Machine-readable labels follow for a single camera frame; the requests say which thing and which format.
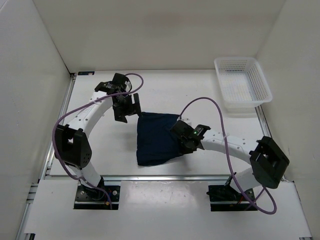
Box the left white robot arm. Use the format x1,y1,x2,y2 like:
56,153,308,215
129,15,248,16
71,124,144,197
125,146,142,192
52,73,141,200

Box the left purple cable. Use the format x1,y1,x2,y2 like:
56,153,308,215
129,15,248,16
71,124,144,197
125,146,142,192
51,72,145,210

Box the aluminium front rail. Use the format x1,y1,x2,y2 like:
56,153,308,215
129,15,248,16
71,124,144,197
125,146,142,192
99,174,285,183

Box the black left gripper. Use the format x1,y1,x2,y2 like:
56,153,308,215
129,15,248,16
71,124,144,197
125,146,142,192
112,93,143,123

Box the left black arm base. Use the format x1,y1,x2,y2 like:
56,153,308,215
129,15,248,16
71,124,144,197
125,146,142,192
73,183,121,211

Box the navy blue shorts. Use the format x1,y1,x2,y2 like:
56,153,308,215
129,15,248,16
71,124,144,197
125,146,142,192
136,112,189,167

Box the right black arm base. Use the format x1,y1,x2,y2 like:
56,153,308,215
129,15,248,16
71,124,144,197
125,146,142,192
206,185,257,212

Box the aluminium left side rail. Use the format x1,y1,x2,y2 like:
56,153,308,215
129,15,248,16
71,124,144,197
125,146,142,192
15,73,77,240

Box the white perforated plastic basket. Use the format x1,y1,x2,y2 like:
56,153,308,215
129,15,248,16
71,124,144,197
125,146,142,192
214,56,273,112

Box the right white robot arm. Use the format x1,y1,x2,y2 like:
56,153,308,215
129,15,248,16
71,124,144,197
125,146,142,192
170,120,290,200

